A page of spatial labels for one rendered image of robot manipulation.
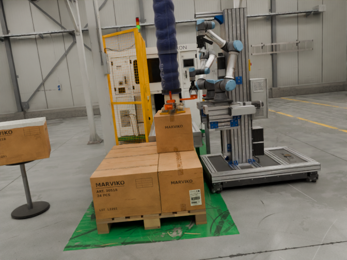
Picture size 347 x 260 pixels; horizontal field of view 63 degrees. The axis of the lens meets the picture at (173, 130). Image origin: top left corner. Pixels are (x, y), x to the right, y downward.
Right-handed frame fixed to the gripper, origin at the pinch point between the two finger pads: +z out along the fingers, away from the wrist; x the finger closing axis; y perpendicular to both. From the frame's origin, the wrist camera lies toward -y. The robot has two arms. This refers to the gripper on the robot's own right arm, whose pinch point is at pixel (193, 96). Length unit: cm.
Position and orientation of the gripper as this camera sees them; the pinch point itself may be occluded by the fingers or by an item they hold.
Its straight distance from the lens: 361.6
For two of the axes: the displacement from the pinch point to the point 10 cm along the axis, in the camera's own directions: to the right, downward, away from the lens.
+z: 0.9, 9.8, 1.8
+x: 10.0, -0.8, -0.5
